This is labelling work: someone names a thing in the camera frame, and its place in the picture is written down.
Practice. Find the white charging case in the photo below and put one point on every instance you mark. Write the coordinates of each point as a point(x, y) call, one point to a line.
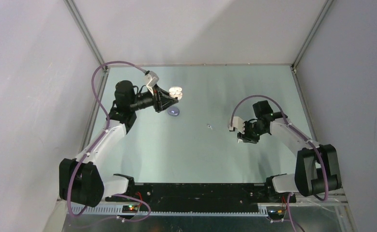
point(175, 92)

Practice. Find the purple charging case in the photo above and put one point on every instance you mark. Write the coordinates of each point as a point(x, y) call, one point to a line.
point(173, 111)

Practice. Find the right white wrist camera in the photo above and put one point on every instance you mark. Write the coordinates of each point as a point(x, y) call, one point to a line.
point(237, 124)

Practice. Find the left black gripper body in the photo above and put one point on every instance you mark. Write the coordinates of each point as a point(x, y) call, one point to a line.
point(157, 99)

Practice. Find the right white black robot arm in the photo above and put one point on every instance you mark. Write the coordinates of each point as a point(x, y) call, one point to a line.
point(317, 168)

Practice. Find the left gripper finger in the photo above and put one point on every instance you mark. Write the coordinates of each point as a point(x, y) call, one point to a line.
point(163, 94)
point(166, 103)

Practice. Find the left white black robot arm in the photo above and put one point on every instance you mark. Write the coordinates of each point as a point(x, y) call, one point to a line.
point(81, 179)

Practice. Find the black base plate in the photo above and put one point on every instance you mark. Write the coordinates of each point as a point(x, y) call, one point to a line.
point(227, 197)

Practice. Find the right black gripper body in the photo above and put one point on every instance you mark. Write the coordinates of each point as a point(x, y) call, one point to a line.
point(252, 132)

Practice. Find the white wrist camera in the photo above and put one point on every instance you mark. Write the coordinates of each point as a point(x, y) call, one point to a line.
point(237, 124)
point(151, 79)

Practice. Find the grey cable duct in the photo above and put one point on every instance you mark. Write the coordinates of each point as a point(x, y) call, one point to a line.
point(131, 210)

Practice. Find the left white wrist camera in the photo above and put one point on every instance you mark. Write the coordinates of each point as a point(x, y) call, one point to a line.
point(151, 79)

